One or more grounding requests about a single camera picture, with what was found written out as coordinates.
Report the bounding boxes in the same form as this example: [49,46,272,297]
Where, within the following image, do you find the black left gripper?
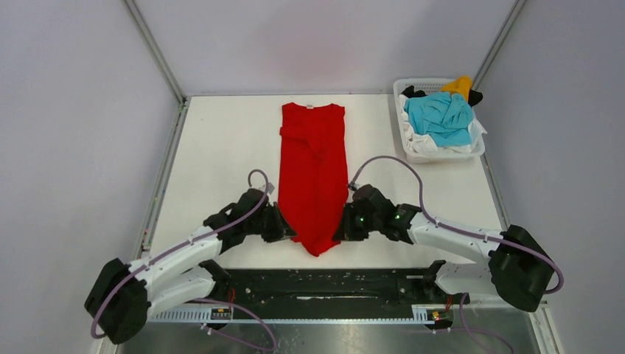
[245,201,297,243]

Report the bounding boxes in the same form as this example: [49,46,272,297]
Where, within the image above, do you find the red t shirt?
[278,103,348,257]

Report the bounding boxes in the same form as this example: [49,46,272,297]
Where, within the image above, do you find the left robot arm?
[84,188,296,344]

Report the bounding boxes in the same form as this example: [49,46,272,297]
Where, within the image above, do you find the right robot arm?
[332,184,555,312]

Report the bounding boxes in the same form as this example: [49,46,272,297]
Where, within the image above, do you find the white plastic laundry basket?
[393,77,486,164]

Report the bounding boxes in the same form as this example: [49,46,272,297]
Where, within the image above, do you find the teal t shirt in basket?
[403,92,473,148]

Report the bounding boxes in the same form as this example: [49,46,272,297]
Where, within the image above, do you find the black t shirt in basket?
[401,86,483,107]

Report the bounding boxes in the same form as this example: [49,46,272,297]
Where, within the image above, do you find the yellow t shirt in basket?
[440,76,472,102]

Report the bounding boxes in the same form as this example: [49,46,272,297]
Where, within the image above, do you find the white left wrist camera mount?
[259,183,276,195]

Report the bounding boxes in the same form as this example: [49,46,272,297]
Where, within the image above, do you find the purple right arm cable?
[347,155,566,354]

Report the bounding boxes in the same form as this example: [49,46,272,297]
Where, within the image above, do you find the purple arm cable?
[347,155,566,354]
[90,169,279,353]

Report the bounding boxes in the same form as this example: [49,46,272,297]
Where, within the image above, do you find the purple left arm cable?
[90,169,279,353]

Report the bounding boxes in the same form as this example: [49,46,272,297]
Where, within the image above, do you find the aluminium frame rails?
[109,273,548,309]

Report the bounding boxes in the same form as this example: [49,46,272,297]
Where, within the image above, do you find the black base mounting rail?
[205,261,470,314]

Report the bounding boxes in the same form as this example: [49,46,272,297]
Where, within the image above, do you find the white slotted cable duct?
[148,305,435,325]

